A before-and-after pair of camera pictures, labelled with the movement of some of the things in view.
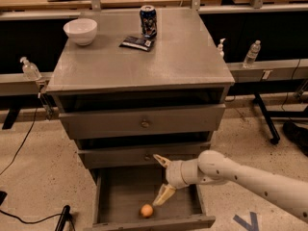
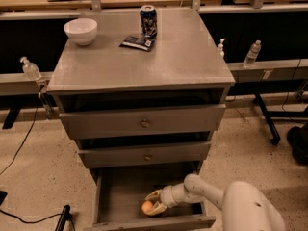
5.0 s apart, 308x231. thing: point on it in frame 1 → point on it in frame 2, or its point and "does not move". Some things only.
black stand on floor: [64, 217] does not move
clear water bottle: [252, 53] does not move
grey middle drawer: [138, 158] does not move
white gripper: [173, 173] → [167, 196]
